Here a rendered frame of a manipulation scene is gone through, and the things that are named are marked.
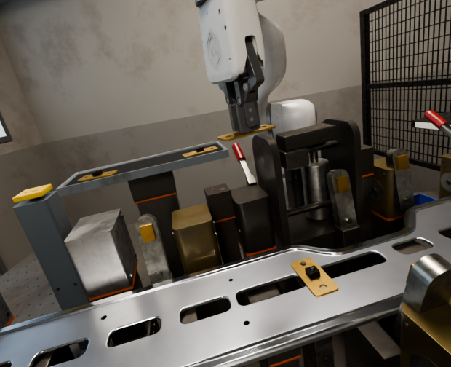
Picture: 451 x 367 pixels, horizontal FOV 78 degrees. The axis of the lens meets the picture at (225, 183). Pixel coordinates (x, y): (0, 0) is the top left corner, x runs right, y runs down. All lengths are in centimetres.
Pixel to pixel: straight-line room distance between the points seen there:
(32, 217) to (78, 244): 24
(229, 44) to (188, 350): 37
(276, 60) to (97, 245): 65
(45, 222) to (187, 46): 227
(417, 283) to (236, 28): 33
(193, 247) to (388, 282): 31
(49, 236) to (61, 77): 269
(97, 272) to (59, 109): 295
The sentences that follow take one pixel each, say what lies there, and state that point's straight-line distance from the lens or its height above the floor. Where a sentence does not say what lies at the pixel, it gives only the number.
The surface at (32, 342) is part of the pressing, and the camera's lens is 55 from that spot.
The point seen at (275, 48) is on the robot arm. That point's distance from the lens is 85.
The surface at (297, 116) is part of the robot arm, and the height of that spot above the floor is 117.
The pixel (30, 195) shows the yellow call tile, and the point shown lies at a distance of 73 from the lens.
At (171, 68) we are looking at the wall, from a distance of 282.
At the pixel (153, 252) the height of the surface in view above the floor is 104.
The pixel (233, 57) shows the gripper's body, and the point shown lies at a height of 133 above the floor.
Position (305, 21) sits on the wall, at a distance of 272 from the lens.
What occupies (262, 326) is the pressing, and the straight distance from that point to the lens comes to 41.
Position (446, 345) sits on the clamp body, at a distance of 35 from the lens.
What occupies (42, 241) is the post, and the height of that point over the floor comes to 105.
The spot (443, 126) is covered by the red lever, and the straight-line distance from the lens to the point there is 84.
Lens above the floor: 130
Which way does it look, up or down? 19 degrees down
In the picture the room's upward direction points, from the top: 11 degrees counter-clockwise
